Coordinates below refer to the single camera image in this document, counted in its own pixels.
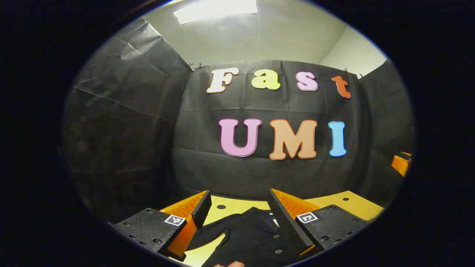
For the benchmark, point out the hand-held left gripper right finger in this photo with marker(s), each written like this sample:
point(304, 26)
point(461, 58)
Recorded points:
point(285, 222)

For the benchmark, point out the ceiling light panel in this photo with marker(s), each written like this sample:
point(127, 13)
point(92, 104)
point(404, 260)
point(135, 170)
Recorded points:
point(215, 9)

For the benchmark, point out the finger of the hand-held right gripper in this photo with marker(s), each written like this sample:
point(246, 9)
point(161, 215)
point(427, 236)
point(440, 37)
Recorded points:
point(400, 164)

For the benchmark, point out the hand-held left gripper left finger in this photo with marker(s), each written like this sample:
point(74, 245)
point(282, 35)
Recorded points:
point(202, 209)

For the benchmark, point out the black button-up garment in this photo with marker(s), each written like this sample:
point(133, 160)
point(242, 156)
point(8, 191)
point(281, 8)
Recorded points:
point(248, 237)

